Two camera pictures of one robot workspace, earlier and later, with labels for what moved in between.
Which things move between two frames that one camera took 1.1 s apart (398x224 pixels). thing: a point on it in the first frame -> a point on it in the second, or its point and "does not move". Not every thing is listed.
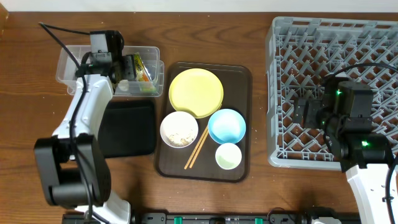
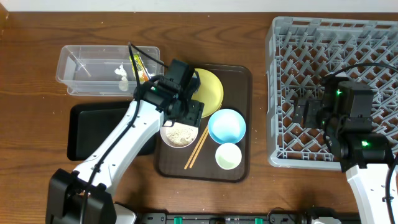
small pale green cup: [228, 156] does not move
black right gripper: [313, 106] does not move
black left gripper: [128, 67] -> [193, 111]
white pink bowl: [178, 129] does not move
